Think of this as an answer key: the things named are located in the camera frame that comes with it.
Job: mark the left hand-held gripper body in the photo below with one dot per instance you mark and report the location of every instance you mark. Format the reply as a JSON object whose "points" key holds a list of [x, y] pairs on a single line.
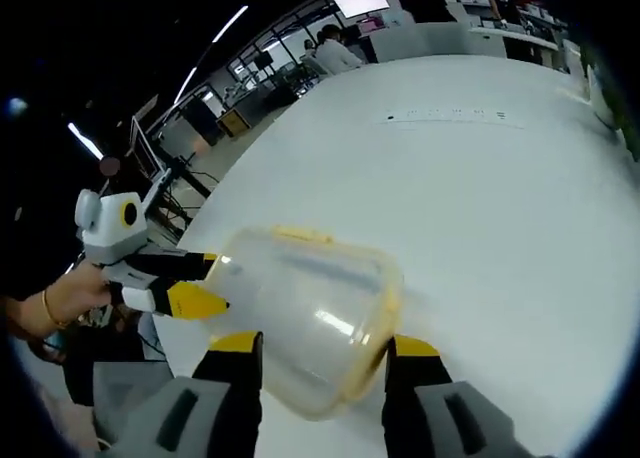
{"points": [[117, 228]]}

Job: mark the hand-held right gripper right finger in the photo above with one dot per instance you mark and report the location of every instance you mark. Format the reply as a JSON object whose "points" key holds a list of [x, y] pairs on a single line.
{"points": [[425, 393]]}

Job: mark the wall monitor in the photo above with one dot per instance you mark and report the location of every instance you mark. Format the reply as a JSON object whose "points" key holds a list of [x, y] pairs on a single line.
{"points": [[360, 2]]}

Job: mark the white counter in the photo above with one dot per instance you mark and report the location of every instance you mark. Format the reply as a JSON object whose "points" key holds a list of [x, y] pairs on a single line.
{"points": [[515, 40]]}

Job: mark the long ceiling light strip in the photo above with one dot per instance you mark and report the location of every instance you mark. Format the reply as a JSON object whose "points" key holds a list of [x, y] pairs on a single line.
{"points": [[210, 53]]}

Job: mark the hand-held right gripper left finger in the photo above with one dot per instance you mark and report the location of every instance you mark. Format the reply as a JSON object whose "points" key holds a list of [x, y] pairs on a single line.
{"points": [[220, 393]]}

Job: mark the green potted plant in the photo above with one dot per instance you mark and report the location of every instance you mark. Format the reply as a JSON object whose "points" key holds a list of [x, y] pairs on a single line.
{"points": [[612, 98]]}

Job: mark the person's left hand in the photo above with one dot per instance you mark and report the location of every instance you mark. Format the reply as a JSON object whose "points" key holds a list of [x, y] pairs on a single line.
{"points": [[85, 290]]}

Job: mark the clear plastic buckle container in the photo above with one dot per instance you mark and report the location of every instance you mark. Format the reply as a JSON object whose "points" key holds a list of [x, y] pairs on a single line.
{"points": [[310, 318]]}

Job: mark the yellow box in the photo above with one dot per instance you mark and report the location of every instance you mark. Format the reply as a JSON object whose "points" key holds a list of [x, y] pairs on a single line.
{"points": [[235, 122]]}

